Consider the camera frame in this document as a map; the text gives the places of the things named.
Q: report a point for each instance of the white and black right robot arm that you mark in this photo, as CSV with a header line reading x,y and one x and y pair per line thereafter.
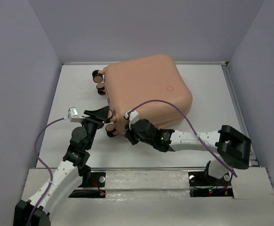
x,y
229,147

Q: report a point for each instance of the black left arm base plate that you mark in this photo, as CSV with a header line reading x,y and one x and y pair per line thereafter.
x,y
93,187

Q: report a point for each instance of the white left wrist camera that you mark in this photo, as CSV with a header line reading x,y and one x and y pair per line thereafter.
x,y
73,116

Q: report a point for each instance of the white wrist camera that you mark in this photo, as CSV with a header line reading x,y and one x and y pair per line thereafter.
x,y
132,116
73,116

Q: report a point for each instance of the pink hard-shell suitcase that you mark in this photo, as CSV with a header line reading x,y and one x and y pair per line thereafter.
x,y
151,84

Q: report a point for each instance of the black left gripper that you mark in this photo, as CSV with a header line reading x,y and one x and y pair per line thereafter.
x,y
98,117

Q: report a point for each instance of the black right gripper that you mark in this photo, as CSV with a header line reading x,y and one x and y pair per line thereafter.
x,y
128,134

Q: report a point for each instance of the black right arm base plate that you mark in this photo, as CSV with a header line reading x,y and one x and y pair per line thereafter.
x,y
203,185

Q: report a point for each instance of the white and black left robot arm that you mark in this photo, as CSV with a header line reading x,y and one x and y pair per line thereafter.
x,y
71,172

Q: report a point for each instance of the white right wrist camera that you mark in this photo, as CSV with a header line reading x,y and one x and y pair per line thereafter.
x,y
132,116

